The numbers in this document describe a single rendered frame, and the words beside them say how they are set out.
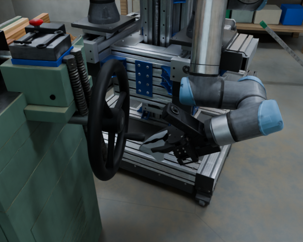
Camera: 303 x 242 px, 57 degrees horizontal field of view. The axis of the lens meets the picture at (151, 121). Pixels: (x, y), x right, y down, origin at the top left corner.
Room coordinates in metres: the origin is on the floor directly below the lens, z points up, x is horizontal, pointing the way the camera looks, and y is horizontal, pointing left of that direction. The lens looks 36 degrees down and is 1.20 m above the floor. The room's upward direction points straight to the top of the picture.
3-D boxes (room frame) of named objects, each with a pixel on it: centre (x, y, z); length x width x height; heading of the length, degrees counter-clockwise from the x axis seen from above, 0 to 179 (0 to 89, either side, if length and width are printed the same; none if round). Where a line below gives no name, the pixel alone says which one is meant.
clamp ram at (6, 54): (0.61, 0.33, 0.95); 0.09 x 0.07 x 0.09; 171
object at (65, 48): (0.60, 0.23, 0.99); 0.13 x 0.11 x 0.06; 171
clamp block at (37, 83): (0.59, 0.24, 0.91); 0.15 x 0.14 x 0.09; 171
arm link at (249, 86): (0.63, -0.24, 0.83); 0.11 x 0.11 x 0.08; 79
